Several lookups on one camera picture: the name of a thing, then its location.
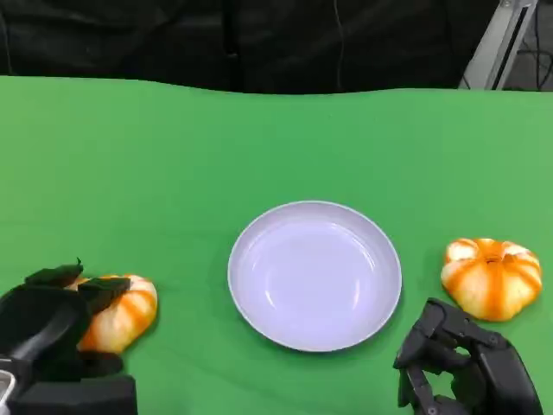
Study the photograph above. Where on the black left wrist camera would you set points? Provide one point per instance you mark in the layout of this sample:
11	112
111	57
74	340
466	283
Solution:
78	397

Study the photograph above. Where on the lilac plate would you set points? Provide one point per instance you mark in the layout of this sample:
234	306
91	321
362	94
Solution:
315	281

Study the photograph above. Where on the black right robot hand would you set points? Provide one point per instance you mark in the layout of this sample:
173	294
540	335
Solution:
488	372

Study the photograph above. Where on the black fabric backdrop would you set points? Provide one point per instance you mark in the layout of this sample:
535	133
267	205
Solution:
129	34

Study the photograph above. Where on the aluminium frame profile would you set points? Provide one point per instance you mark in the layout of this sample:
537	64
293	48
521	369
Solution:
479	65

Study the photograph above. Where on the green table cloth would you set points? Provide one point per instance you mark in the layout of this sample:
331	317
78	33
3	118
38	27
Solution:
173	173

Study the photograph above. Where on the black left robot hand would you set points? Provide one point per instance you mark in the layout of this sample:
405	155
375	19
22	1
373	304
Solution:
39	320

